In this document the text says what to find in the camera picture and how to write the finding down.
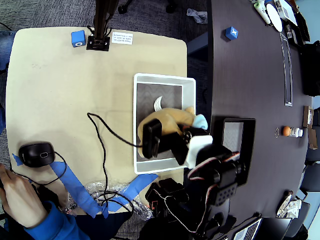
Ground white round plate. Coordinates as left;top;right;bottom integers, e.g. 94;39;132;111
266;3;284;32

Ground black webcam cable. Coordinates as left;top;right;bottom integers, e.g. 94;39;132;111
86;112;145;216

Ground wide blue tape strip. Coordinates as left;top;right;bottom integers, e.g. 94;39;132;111
107;173;160;211

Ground small blue tape piece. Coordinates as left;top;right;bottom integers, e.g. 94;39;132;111
11;152;26;168

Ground black plastic tray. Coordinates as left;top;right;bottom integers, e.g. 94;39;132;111
209;115;256;187

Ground tan plush toy blue feet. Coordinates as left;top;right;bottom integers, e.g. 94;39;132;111
137;96;209;160

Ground grey office chair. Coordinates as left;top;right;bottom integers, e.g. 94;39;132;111
303;146;320;166
284;199;311;238
299;166;320;199

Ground grey wave-pattern liner mat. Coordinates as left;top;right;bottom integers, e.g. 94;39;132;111
136;83;183;161
222;121;244;154

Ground long blue tape strip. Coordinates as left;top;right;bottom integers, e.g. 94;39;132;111
48;161;110;219

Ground black bag blue trim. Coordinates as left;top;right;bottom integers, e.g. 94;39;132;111
298;41;320;96

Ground brown cardboard box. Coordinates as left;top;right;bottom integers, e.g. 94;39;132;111
302;105;315;128
307;127;318;150

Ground white tube green cap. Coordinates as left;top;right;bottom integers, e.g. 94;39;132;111
253;2;272;25

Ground white printed box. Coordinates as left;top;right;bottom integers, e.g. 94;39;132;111
273;0;299;27

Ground black webcam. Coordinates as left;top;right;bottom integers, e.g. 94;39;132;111
142;118;163;159

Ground silver table cable slot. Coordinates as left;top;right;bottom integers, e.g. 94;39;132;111
279;32;294;107

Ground forearm in blue sleeve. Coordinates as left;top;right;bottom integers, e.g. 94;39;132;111
23;201;93;240

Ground person's bare hand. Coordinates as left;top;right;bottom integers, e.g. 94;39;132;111
0;163;48;229

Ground white plastic bin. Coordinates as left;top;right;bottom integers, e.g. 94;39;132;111
133;72;197;175

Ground black computer mouse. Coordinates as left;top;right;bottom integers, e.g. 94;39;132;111
18;141;56;168

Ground white printed label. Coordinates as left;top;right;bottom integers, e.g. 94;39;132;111
111;31;134;45

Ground black mouse cable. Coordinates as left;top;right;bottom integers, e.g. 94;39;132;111
9;149;68;187

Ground white pill bottle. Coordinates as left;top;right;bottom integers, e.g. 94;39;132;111
289;126;304;138

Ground blue cube with O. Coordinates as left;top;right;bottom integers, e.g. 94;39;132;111
70;30;87;48

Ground grey sock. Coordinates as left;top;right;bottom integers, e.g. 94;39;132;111
186;8;209;25

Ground clear crumpled plastic wrap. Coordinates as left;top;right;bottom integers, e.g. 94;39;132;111
66;179;153;221

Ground open laptop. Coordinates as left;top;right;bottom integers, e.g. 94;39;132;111
232;216;293;240

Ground black device with orange mark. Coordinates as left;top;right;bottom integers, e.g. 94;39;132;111
144;177;191;223

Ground blue cube with X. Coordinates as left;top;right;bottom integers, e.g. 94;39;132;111
224;26;239;40

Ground crumpled white wrapper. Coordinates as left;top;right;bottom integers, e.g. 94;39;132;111
274;194;303;218

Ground black post with base plate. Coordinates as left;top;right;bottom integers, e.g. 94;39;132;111
86;0;118;52

